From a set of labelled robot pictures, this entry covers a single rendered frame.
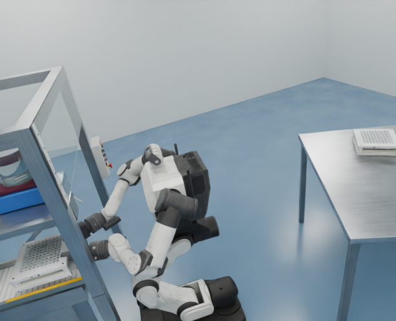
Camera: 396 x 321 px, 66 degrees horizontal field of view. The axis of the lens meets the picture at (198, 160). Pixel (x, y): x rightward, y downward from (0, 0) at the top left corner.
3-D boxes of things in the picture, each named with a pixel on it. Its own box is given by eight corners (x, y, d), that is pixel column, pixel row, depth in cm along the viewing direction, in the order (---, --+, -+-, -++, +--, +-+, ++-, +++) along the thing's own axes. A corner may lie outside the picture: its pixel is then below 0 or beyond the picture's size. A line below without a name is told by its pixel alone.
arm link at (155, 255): (165, 285, 122) (184, 231, 125) (138, 282, 114) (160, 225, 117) (150, 272, 131) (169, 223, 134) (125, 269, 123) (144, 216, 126)
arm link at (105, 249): (102, 267, 142) (126, 262, 142) (96, 247, 138) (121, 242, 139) (106, 251, 152) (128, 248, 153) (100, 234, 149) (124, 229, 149)
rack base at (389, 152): (391, 137, 212) (391, 134, 211) (400, 156, 192) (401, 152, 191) (351, 137, 219) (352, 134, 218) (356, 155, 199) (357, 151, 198)
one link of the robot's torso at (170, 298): (197, 286, 201) (144, 256, 177) (206, 313, 184) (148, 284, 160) (181, 301, 203) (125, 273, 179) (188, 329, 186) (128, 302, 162)
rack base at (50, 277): (15, 292, 136) (13, 289, 135) (27, 253, 157) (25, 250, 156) (71, 275, 140) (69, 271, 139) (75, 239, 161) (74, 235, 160)
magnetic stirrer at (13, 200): (56, 176, 146) (48, 159, 141) (49, 201, 127) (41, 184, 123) (11, 187, 142) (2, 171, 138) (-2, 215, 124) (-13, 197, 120)
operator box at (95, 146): (109, 165, 237) (99, 135, 224) (110, 176, 222) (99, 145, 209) (101, 167, 236) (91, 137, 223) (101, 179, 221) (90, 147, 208)
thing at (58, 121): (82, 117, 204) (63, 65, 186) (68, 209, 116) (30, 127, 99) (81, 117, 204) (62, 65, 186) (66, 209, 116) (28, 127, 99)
